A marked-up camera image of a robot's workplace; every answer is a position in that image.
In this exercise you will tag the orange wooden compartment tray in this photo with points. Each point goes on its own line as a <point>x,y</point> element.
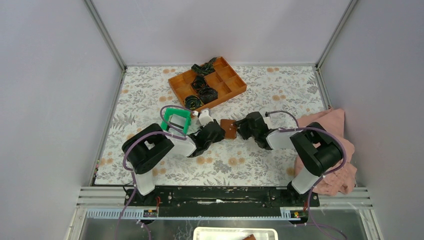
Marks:
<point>224,80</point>

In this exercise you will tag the black items in tray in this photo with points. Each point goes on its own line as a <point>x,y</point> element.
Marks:
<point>206,93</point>

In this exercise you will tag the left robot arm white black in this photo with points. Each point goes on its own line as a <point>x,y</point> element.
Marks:
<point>146,149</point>

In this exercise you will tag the brown leather card holder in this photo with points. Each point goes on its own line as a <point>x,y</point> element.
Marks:
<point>228,125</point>

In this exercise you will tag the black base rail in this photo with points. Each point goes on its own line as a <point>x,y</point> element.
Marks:
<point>221,202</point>

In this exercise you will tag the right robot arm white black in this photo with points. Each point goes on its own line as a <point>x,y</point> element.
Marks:
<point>307,141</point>

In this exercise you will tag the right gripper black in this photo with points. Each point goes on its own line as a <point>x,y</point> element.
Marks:
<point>242,124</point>

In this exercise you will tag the pink crumpled cloth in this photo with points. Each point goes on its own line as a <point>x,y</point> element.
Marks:
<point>344,179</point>

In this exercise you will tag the green plastic card box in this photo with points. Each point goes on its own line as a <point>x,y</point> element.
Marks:
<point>175,118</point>

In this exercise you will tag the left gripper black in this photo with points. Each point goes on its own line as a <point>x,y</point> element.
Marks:
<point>219,137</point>

